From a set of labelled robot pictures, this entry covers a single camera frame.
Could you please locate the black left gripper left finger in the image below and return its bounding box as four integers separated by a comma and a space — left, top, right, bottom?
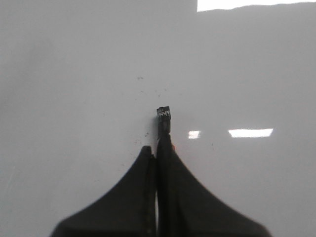
51, 146, 157, 237

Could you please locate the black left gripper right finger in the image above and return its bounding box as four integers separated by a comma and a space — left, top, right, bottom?
157, 135, 270, 237

